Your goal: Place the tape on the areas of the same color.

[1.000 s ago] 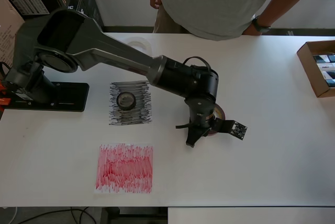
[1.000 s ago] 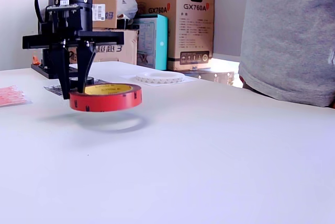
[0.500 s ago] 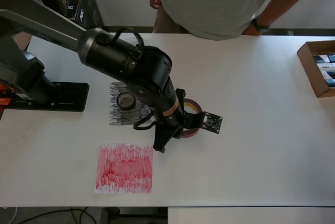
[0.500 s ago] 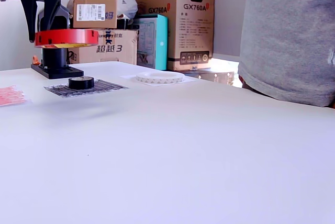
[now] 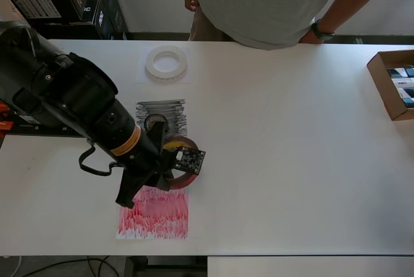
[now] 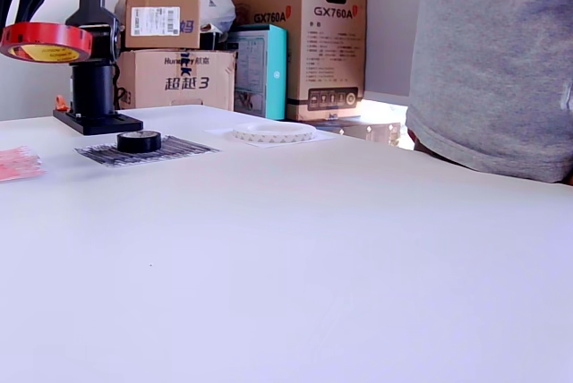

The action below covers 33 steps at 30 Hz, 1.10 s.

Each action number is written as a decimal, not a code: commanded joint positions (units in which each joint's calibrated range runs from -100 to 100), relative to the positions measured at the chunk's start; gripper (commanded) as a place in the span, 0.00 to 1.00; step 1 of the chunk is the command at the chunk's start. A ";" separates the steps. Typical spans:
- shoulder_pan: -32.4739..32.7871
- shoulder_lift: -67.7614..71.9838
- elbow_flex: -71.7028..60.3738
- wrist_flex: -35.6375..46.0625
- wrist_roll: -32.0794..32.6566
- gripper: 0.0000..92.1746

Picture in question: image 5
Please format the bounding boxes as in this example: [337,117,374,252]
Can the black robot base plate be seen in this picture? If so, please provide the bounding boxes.
[0,118,87,139]

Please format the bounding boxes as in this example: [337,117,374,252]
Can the black floor cable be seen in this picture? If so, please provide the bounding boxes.
[48,255,129,277]

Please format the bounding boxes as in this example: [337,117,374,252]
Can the plain white paper sheet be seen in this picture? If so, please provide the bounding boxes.
[135,47,191,84]

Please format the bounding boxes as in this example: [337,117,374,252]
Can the white tape roll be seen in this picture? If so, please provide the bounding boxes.
[144,45,190,83]

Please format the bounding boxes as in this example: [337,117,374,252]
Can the red scribbled paper sheet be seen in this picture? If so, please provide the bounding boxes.
[115,184,191,241]

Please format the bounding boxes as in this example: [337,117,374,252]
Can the open brown cardboard tray box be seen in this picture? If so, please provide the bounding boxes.
[367,49,414,122]

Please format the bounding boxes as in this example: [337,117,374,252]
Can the black table leg frame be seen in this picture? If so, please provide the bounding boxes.
[124,256,208,277]

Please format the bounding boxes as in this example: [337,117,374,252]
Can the orange black clamp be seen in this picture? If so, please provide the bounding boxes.
[0,102,16,131]

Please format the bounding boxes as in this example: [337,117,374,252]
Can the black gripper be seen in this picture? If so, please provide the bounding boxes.
[115,147,177,210]

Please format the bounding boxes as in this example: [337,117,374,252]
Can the white floor cable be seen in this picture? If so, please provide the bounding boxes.
[0,254,23,277]

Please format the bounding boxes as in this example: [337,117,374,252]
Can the black tape roll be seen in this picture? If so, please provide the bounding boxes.
[144,113,169,135]

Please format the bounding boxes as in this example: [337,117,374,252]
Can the black scribbled paper sheet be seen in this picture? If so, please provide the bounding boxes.
[135,98,188,139]

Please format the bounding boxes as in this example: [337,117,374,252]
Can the small white labelled box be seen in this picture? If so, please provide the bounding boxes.
[391,77,414,89]

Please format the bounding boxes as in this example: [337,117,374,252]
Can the small dark blue box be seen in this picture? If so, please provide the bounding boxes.
[387,67,414,79]

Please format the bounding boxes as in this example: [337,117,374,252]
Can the red tape roll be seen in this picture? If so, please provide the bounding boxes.
[162,137,201,191]

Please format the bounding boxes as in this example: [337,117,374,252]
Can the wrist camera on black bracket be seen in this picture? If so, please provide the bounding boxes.
[151,120,207,175]

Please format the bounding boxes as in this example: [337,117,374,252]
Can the black AOC carton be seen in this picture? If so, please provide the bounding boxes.
[92,0,130,41]

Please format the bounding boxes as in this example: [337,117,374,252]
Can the black smartwatch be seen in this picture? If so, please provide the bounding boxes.
[310,17,336,40]

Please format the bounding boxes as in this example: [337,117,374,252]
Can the small black white box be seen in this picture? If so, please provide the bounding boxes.
[397,87,414,109]

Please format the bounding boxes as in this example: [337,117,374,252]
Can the large GX760A cardboard box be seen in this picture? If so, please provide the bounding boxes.
[0,0,32,27]

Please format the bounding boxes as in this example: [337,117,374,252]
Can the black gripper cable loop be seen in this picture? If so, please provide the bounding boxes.
[78,146,125,177]

